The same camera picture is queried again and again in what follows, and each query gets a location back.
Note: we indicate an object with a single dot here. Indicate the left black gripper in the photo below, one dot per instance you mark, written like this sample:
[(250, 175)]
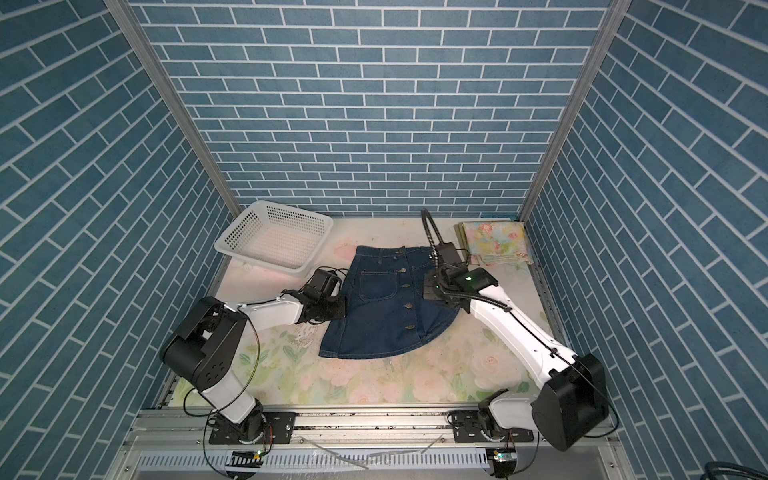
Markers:
[(341, 312)]

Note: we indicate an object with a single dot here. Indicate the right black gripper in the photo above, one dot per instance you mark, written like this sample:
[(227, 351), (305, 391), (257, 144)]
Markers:
[(427, 285)]

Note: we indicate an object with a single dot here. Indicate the olive green skirt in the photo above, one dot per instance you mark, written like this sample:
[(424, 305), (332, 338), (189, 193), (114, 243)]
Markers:
[(462, 242)]

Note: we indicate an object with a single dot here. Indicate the floral pastel skirt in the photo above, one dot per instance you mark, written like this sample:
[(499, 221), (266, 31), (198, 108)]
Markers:
[(497, 242)]

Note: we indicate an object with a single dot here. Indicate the blue denim skirt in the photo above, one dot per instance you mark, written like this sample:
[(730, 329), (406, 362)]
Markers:
[(386, 311)]

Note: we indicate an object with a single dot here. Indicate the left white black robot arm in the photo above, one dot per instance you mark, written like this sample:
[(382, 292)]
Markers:
[(203, 348)]

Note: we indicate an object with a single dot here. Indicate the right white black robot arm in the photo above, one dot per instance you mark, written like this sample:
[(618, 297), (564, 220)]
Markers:
[(572, 397)]

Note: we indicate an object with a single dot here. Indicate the white plastic laundry basket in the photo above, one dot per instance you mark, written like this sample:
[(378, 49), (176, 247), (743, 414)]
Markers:
[(275, 236)]

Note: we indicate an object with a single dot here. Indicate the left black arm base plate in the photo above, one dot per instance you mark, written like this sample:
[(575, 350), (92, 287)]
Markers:
[(282, 429)]

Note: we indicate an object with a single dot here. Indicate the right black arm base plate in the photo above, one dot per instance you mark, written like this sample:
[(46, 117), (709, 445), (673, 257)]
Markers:
[(474, 426)]

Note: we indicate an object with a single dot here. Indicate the aluminium front mounting rail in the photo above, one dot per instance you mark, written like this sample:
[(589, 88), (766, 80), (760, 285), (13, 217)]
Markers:
[(380, 442)]

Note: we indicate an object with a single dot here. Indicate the right aluminium corner post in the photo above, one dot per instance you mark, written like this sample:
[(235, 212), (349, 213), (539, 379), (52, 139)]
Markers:
[(606, 33)]

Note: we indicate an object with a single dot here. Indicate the aluminium corner post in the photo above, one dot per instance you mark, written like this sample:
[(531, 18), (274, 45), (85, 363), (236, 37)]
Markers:
[(130, 27), (606, 33)]

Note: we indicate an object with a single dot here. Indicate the left aluminium corner post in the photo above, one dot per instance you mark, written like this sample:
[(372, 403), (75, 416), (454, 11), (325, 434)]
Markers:
[(130, 27)]

